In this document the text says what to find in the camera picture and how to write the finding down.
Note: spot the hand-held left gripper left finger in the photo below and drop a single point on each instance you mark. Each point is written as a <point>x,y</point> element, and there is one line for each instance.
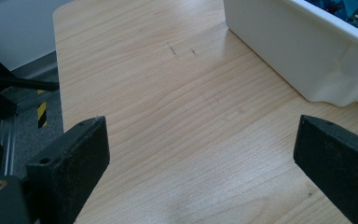
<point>71,168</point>

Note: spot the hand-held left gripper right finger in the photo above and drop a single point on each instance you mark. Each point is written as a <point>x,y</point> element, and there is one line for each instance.
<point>338,158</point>

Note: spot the white plastic bin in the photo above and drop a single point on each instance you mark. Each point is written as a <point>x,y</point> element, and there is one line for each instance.
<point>292,53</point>

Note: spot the yellow black striped tape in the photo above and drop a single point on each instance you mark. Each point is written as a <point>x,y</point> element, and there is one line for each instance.
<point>42,113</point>

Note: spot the white cabinet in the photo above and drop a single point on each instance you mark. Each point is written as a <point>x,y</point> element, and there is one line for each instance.
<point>12,31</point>

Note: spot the aluminium rail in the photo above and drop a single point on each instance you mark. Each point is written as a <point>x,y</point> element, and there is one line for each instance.
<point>8,140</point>

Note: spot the black frame post with brace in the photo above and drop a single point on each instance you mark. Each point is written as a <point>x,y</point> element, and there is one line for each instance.
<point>0,93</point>

